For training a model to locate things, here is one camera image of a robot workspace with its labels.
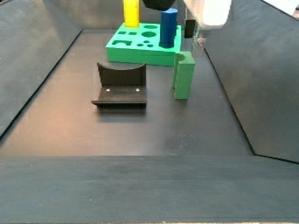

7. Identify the blue hexagonal prism block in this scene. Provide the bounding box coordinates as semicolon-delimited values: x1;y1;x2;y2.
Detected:
159;8;178;48

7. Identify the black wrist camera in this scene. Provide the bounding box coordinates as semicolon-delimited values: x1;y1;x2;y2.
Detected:
143;0;175;11

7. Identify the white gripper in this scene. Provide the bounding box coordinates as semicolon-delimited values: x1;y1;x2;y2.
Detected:
183;0;233;58

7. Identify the green arch block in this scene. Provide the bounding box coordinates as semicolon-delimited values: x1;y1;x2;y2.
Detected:
173;51;195;100

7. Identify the black curved holder stand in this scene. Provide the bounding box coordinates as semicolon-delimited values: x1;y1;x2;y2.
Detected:
92;63;147;107

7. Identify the green shape sorter board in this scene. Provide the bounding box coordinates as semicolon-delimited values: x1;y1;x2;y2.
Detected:
106;23;182;67

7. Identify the yellow square block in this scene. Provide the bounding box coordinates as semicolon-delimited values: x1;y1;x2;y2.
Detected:
123;0;139;28

